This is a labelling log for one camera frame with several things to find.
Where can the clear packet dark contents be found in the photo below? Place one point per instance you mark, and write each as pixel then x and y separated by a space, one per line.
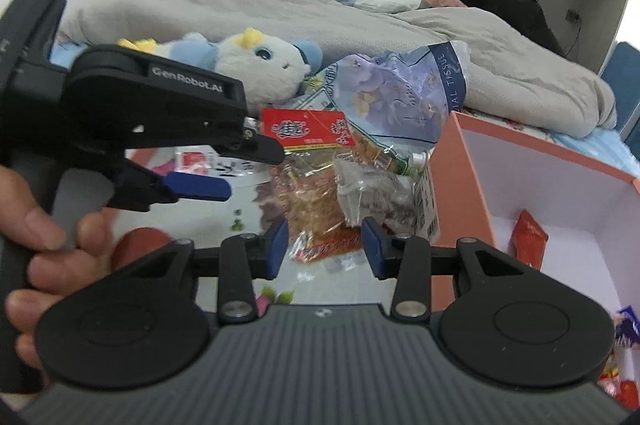
pixel 375 195

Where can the blue snack packet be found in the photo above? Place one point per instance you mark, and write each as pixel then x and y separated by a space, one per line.
pixel 629 322

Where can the black wall plug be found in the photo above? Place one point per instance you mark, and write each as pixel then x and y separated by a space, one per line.
pixel 572 15

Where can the dark red snack packet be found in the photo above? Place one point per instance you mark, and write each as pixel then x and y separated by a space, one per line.
pixel 530 237

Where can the blue star bed sheet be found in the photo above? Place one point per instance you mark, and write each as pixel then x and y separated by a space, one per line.
pixel 600 150

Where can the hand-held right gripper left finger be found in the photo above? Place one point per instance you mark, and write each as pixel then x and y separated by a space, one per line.
pixel 278 250

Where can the green and white tube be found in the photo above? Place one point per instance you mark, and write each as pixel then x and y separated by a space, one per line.
pixel 407 162

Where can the orange cardboard box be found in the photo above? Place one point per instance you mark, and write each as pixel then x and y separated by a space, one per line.
pixel 550 185

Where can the grey duvet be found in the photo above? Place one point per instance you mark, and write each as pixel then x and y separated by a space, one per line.
pixel 500 45

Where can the person's left hand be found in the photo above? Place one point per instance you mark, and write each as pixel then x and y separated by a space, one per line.
pixel 45 230

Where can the large clear red-label snack packet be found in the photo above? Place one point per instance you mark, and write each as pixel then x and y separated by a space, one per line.
pixel 310 190

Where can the blue floral tissue pack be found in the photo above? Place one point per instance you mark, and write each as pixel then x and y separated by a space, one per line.
pixel 390 95

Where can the fruit print bed mat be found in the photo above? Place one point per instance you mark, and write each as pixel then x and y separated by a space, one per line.
pixel 305 280

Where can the white snack packet black print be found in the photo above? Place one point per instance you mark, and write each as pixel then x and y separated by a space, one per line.
pixel 230 166

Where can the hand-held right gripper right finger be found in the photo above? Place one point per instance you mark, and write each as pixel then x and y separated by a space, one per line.
pixel 372 249

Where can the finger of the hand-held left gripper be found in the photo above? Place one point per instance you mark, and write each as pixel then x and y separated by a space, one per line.
pixel 260 150
pixel 197 186

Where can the small red yellow snack packet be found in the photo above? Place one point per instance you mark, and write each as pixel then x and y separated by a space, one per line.
pixel 622 377

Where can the white and blue plush toy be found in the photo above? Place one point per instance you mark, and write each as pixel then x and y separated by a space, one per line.
pixel 260 65

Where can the blue chair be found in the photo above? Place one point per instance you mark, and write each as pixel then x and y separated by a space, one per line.
pixel 625 80

